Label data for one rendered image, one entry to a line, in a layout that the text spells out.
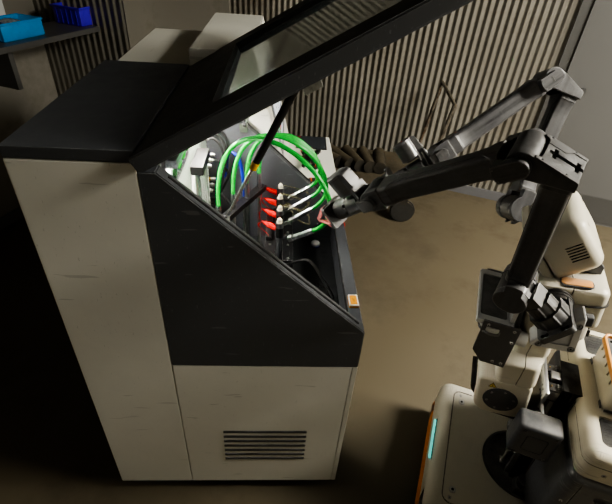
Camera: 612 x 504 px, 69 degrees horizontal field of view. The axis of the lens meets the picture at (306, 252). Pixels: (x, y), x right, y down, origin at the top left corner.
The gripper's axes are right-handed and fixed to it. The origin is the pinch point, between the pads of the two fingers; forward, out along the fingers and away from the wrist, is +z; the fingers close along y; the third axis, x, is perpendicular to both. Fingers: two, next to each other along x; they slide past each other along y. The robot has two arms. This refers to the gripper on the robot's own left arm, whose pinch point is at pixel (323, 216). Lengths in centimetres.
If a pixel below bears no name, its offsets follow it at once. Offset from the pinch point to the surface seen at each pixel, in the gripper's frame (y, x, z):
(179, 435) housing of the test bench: 65, 36, 61
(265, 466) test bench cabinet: 50, 71, 62
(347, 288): 1.4, 25.8, 11.1
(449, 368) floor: -55, 125, 67
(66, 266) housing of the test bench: 60, -32, 19
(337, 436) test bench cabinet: 28, 72, 36
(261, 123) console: -24, -35, 32
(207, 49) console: -19, -63, 24
